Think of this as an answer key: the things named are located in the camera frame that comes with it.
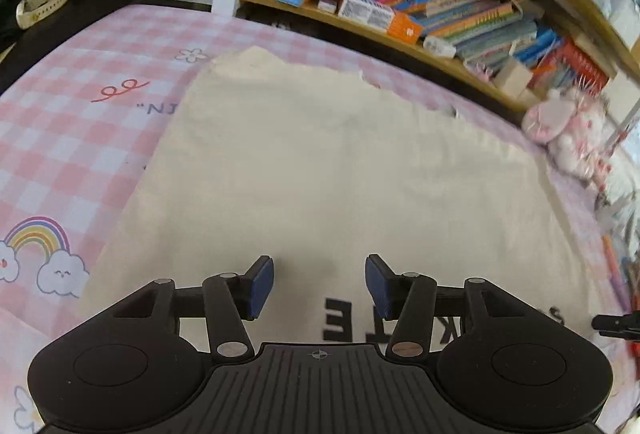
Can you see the wooden bookshelf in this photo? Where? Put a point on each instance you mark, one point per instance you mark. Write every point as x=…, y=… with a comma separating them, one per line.
x=290, y=7

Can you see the small red white box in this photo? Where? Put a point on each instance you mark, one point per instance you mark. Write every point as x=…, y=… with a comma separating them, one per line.
x=327, y=4

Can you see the orange pen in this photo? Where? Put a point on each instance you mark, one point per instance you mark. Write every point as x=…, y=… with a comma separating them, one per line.
x=616, y=271

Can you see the pink checkered printed blanket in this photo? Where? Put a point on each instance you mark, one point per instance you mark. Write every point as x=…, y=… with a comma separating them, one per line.
x=75, y=138

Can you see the flat white orange box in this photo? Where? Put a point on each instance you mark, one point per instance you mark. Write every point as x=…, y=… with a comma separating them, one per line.
x=365, y=11

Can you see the pink plush toy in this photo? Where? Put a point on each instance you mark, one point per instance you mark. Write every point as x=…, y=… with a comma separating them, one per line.
x=550, y=113

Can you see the cream printed t-shirt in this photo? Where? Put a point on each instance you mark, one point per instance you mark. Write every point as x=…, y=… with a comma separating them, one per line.
x=325, y=163

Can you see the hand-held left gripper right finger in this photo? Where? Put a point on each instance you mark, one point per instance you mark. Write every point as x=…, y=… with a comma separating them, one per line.
x=380, y=286

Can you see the small white bottle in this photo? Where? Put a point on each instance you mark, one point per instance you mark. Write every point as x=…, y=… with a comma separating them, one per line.
x=440, y=46

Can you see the small white cube box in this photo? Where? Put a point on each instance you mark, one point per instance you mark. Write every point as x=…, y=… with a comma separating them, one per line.
x=512, y=76

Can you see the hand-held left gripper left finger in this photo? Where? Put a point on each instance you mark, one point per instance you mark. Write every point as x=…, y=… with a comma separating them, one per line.
x=262, y=286

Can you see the pink plastic clip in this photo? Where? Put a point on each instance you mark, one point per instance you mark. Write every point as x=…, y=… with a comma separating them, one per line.
x=480, y=72

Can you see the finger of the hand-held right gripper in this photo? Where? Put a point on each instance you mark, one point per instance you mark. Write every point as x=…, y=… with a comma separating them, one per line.
x=615, y=324

